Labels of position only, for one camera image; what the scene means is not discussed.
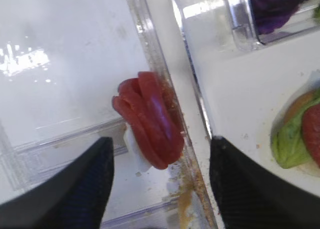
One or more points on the clear plastic salad container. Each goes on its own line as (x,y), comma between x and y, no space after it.
(244,29)

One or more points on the green lettuce in container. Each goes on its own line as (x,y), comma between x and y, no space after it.
(316,15)

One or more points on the stack of tomato slices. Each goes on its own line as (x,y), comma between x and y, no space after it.
(142,104)

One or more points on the metal baking tray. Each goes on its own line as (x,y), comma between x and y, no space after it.
(244,95)

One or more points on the clear rail under white bun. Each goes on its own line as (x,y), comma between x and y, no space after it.
(162,215)

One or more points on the bun bottom on tray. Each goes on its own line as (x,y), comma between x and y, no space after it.
(297,106)

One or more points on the lettuce leaf on bun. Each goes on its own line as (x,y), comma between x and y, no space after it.
(290,141)

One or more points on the clear long left divider rail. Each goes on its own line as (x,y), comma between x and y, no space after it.
(194,206)

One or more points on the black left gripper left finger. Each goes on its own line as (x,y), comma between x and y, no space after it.
(75,198)

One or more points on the tomato slice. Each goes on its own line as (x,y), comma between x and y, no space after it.
(311,132)

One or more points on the white pusher block for tomatoes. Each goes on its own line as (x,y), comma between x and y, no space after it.
(141,163)

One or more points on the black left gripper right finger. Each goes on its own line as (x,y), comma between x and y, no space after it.
(250,197)

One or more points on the purple cabbage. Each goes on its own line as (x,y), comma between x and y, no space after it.
(270,15)

